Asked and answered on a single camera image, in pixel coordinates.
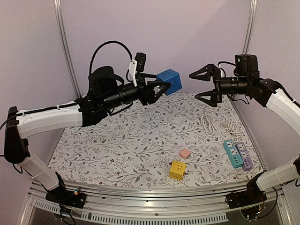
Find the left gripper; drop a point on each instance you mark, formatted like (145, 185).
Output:
(150, 96)

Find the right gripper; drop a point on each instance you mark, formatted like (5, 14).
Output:
(217, 85)

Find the blue cube socket adapter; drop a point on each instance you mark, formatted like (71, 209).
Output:
(172, 77)

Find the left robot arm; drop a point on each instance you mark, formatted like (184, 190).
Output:
(108, 94)

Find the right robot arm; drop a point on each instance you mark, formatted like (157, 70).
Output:
(268, 93)

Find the pink plug adapter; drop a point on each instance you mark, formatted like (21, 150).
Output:
(184, 153)

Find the floral table mat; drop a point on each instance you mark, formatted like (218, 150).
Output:
(137, 147)

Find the teal power strip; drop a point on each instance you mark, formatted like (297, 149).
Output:
(233, 153)

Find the purple power strip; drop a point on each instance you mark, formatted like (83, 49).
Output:
(247, 162)

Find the yellow cube socket adapter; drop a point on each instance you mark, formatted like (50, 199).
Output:
(177, 170)

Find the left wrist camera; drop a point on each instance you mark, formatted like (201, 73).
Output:
(136, 66)

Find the right aluminium frame post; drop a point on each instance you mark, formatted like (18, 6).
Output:
(250, 26)

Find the aluminium frame post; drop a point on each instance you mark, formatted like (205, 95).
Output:
(250, 26)
(65, 47)

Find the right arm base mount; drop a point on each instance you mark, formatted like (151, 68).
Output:
(237, 199)

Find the aluminium front rail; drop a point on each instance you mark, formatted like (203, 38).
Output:
(203, 205)

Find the left aluminium frame post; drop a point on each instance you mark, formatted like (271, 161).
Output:
(65, 47)

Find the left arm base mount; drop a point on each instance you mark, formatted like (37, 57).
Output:
(66, 197)

